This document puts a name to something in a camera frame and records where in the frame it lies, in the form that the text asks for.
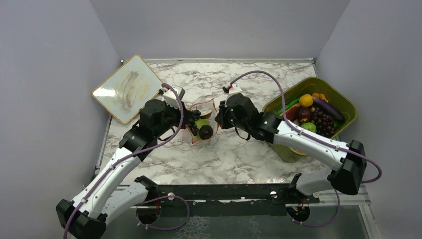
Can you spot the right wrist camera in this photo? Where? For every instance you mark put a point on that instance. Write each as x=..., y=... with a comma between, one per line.
x=231, y=89

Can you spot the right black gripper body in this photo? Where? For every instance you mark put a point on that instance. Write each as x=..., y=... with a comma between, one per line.
x=230, y=122

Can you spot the coconut half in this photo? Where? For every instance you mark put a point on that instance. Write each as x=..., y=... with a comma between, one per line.
x=206, y=114

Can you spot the gold framed mirror tray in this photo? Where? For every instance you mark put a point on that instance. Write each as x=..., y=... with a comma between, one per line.
x=127, y=89

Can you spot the green long bean pod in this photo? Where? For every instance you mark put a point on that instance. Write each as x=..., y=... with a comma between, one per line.
x=286, y=106

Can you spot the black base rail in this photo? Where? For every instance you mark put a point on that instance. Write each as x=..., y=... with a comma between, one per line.
x=215, y=200

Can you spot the purple eggplant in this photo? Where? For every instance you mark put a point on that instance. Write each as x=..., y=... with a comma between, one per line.
x=329, y=108

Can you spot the green custard apple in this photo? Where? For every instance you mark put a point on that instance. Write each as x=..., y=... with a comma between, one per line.
x=309, y=127

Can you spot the green cabbage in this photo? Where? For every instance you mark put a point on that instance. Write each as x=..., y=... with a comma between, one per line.
x=201, y=122

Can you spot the clear zip top bag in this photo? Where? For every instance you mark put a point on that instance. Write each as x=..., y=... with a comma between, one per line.
x=202, y=104

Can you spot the orange pumpkin piece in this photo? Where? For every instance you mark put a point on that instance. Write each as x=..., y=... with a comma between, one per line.
x=320, y=96

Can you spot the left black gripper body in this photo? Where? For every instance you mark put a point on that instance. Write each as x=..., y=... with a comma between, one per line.
x=172, y=116

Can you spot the halved fig piece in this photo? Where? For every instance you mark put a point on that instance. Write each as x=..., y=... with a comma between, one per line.
x=292, y=112

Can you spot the olive green plastic bin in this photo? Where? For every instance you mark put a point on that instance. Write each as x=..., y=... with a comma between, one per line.
x=337, y=99

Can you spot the dark purple mangosteen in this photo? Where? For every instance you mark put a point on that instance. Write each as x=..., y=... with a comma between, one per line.
x=205, y=132

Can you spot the dark red grape bunch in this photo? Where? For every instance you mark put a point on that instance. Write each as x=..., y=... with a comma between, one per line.
x=324, y=122

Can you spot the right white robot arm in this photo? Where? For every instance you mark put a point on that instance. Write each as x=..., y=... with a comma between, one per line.
x=346, y=166

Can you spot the yellow orange fruit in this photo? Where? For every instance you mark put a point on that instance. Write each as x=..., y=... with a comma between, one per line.
x=305, y=100

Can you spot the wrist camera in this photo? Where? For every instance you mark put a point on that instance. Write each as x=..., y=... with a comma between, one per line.
x=231, y=89
x=170, y=97

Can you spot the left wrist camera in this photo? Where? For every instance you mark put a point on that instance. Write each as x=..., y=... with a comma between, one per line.
x=170, y=97

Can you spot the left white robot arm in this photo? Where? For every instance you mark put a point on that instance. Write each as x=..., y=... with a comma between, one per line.
x=87, y=215

